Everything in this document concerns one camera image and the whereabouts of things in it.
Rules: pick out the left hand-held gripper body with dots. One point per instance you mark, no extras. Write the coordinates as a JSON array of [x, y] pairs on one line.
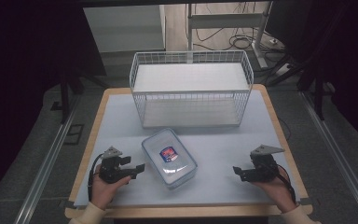
[[109, 169]]

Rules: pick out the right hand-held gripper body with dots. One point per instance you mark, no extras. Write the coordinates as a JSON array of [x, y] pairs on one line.
[[262, 166]]

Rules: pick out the clear plastic food container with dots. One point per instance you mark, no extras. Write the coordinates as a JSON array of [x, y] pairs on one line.
[[169, 158]]

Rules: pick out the person's left hand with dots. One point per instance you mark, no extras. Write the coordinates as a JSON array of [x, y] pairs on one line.
[[104, 191]]

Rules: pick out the person's right hand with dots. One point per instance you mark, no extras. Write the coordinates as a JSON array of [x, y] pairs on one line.
[[276, 189]]

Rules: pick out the white table mat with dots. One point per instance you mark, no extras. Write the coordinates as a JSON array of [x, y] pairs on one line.
[[217, 149]]

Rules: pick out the black stand legs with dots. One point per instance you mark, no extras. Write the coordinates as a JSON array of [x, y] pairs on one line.
[[318, 93], [64, 96]]

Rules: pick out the white power strip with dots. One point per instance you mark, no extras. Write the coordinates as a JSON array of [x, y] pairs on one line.
[[282, 70]]

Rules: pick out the black floor bracket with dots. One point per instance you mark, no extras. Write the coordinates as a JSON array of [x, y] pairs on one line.
[[74, 134]]

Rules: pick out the aluminium floor rail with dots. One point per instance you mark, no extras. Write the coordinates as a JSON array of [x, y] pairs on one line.
[[338, 155], [46, 168]]

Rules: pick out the white metal desk frame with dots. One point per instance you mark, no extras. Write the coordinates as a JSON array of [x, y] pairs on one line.
[[227, 20]]

